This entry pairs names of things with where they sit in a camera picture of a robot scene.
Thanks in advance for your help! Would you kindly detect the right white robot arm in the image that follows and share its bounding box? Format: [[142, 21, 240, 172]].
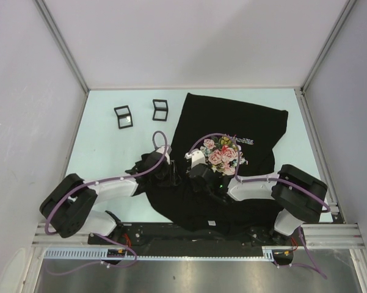
[[185, 149, 330, 245]]

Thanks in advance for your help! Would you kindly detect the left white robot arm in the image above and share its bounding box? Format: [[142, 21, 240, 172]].
[[40, 145, 173, 244]]

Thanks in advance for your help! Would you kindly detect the black floral print t-shirt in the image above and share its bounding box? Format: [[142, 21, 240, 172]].
[[144, 93, 288, 235]]

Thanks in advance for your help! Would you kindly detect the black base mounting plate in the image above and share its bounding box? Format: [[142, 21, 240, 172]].
[[107, 222, 297, 247]]

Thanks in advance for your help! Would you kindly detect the right black display box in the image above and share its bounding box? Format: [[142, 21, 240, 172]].
[[152, 99, 169, 122]]

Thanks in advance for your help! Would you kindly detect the black display box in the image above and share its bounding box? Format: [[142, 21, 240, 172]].
[[152, 99, 169, 122], [114, 105, 133, 129]]

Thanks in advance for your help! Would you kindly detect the left black display box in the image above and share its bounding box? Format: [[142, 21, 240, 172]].
[[114, 105, 133, 129]]

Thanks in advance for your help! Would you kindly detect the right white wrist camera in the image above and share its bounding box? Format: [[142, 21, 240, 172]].
[[184, 149, 206, 168]]

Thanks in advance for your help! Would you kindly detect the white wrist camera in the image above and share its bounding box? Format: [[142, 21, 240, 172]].
[[156, 145, 172, 165], [184, 149, 206, 168]]

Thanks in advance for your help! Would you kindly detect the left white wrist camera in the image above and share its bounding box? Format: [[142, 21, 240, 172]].
[[156, 145, 172, 165]]

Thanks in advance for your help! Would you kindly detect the white slotted cable duct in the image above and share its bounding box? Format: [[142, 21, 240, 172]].
[[43, 247, 294, 264]]

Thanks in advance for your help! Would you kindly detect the aluminium frame rail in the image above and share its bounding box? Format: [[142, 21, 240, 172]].
[[32, 223, 365, 249]]

